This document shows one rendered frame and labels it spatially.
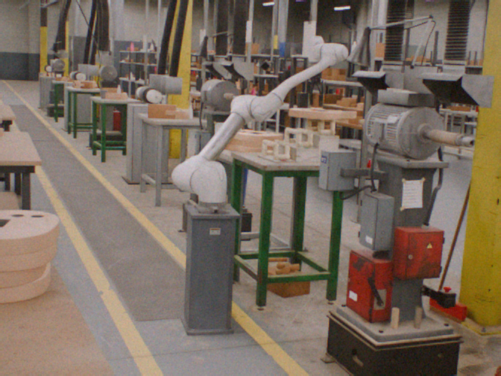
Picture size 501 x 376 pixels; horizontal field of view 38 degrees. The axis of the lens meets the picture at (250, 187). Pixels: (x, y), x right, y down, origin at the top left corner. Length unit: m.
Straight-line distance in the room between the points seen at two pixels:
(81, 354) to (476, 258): 3.38
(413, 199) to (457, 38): 0.79
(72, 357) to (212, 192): 2.50
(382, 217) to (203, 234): 1.04
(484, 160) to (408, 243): 1.23
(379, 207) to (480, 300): 1.35
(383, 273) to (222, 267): 0.98
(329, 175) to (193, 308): 1.13
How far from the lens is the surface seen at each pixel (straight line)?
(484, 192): 4.60
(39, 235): 1.96
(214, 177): 4.02
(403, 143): 3.52
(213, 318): 4.19
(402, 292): 3.72
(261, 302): 4.60
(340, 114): 4.69
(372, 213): 3.58
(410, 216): 3.63
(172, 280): 5.15
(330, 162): 3.66
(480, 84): 3.36
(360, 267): 3.67
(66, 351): 1.67
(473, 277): 4.73
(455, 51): 3.47
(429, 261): 3.61
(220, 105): 6.18
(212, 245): 4.05
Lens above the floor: 1.55
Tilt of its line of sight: 10 degrees down
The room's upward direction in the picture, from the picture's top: 3 degrees clockwise
